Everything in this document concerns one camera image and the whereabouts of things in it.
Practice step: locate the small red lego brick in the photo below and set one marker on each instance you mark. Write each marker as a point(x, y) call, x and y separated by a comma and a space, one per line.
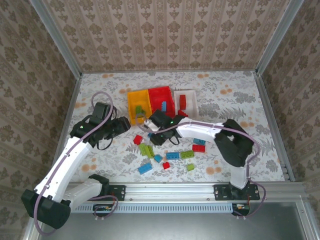
point(138, 139)
point(166, 165)

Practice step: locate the red plastic bin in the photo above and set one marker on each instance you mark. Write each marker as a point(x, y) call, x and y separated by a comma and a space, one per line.
point(160, 95)

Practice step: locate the yellow plastic bin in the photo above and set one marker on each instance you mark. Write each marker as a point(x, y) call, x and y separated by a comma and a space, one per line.
point(137, 98)

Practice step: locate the white plastic bin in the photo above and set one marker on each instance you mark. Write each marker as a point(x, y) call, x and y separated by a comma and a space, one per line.
point(192, 105)

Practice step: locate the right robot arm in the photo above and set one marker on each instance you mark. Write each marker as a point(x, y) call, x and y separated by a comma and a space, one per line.
point(200, 130)

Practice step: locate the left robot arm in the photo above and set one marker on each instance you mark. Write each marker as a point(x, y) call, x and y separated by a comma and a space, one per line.
point(62, 165)

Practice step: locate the blue sloped lego brick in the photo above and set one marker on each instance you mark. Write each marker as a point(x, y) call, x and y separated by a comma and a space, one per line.
point(158, 158)
point(200, 142)

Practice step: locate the floral patterned table cover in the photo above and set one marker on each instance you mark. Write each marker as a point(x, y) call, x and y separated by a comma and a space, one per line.
point(225, 105)

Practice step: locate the small black electronics box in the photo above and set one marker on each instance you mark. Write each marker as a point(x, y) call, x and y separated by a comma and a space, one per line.
point(101, 208)
point(240, 207)

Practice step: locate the grey metal panel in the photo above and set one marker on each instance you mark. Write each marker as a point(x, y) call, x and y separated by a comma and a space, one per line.
point(162, 227)

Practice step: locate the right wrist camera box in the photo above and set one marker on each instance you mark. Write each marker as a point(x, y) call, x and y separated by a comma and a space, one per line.
point(151, 125)

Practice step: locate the aluminium side rail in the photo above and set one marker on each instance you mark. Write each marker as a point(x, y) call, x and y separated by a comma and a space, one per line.
point(70, 105)
point(268, 105)

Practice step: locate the aluminium back rail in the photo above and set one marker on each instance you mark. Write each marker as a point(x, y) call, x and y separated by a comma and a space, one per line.
point(175, 71)

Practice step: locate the aluminium front rail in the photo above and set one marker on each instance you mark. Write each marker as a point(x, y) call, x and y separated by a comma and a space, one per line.
point(170, 191)

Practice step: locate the aluminium frame post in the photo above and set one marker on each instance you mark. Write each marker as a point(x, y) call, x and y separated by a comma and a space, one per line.
point(56, 40)
point(280, 37)

